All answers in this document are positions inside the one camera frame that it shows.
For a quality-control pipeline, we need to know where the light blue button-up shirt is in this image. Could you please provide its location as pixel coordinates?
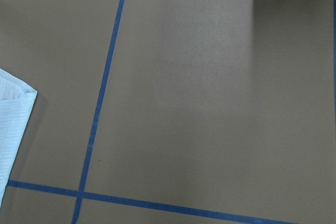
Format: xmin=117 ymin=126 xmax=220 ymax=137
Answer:
xmin=1 ymin=69 xmax=37 ymax=197

